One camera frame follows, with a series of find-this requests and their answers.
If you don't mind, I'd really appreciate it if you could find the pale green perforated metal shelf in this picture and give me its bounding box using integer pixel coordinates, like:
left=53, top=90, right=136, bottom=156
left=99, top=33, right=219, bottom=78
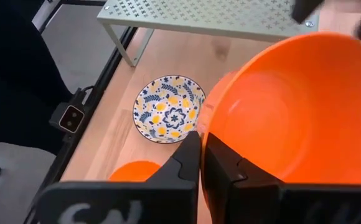
left=96, top=0, right=320, bottom=68

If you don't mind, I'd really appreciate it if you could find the orange plastic bowl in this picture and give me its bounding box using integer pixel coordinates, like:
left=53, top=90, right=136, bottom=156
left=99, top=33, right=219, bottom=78
left=197, top=32, right=361, bottom=218
left=108, top=160, right=162, bottom=182

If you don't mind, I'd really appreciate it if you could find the blue yellow floral ceramic bowl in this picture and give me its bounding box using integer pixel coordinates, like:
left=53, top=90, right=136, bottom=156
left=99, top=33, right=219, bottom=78
left=132, top=74, right=207, bottom=144

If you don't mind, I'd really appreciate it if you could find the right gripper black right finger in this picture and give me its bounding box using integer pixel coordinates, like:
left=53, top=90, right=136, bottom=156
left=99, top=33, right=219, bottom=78
left=202, top=132, right=361, bottom=224

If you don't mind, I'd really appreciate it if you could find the black aluminium rig frame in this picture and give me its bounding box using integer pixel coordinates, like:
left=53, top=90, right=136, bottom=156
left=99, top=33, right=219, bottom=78
left=23, top=0, right=139, bottom=224

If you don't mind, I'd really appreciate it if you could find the black table-level camera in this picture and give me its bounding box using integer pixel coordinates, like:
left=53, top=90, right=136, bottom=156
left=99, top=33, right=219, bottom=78
left=49, top=101, right=87, bottom=134

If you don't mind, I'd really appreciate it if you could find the person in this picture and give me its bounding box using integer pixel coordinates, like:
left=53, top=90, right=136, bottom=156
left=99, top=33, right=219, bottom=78
left=0, top=0, right=74, bottom=155

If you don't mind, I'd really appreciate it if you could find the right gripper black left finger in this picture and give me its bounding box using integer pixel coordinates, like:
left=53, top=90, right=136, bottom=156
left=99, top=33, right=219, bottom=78
left=32, top=130, right=202, bottom=224

